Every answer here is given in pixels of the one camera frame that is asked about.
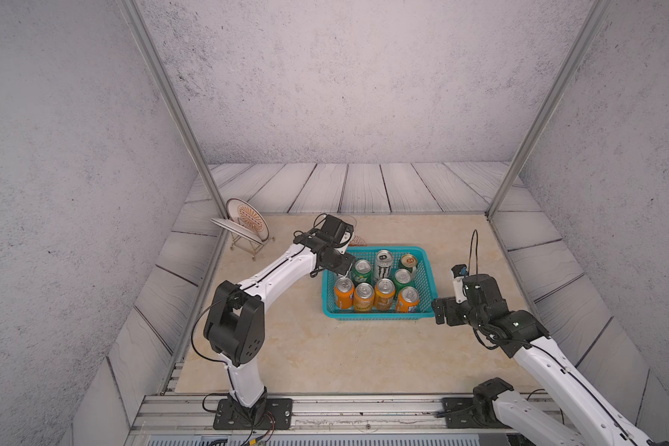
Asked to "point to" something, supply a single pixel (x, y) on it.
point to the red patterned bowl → (358, 242)
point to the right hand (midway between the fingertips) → (451, 301)
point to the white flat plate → (240, 230)
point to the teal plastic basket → (422, 276)
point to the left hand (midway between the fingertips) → (349, 263)
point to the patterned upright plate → (248, 217)
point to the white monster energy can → (384, 265)
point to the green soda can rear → (361, 273)
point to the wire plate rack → (242, 244)
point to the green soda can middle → (402, 278)
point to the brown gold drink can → (409, 260)
